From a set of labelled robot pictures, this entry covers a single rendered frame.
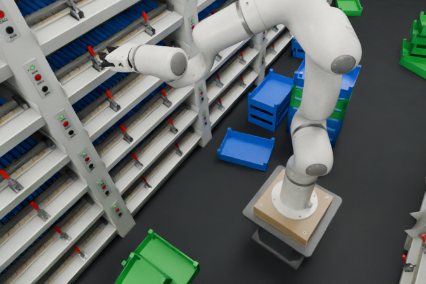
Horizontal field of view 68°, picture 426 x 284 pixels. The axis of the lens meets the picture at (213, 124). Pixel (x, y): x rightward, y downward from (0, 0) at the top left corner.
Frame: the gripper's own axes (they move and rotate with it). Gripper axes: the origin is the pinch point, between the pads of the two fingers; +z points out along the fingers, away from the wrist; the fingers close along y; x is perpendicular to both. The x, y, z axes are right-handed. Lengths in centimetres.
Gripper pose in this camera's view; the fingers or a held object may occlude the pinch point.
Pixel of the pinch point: (108, 53)
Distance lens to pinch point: 108.4
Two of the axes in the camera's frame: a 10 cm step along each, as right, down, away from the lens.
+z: -7.8, -2.2, 5.8
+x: -2.4, -7.5, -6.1
